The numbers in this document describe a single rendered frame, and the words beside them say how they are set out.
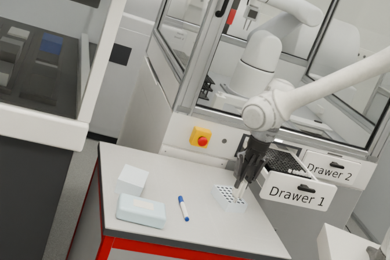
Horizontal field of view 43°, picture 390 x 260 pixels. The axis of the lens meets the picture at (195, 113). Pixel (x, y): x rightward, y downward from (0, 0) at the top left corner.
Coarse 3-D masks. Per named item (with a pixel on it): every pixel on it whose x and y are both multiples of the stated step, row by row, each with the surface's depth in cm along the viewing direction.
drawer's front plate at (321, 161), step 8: (312, 152) 216; (304, 160) 216; (312, 160) 217; (320, 160) 218; (328, 160) 219; (336, 160) 220; (344, 160) 221; (328, 168) 221; (336, 168) 222; (344, 168) 222; (352, 168) 223; (320, 176) 221; (328, 176) 222; (344, 176) 224; (352, 176) 225; (352, 184) 227
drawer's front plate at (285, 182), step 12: (276, 180) 178; (288, 180) 179; (300, 180) 180; (312, 180) 183; (264, 192) 179; (276, 192) 180; (300, 192) 182; (324, 192) 185; (300, 204) 184; (312, 204) 186; (324, 204) 187
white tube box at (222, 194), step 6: (216, 186) 182; (222, 186) 183; (228, 186) 185; (216, 192) 179; (222, 192) 179; (228, 192) 180; (216, 198) 179; (222, 198) 175; (228, 198) 176; (222, 204) 175; (228, 204) 172; (234, 204) 173; (240, 204) 174; (246, 204) 175; (228, 210) 173; (234, 210) 174; (240, 210) 176
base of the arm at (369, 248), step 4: (368, 248) 165; (372, 248) 165; (376, 248) 166; (380, 248) 158; (368, 252) 164; (372, 252) 162; (376, 252) 160; (380, 252) 156; (372, 256) 160; (376, 256) 158; (380, 256) 155; (384, 256) 154
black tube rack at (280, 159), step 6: (270, 150) 208; (276, 150) 210; (270, 156) 201; (276, 156) 203; (282, 156) 206; (288, 156) 209; (270, 162) 194; (276, 162) 196; (282, 162) 198; (288, 162) 201; (294, 162) 204; (282, 168) 192; (288, 168) 194; (294, 168) 198; (300, 168) 199
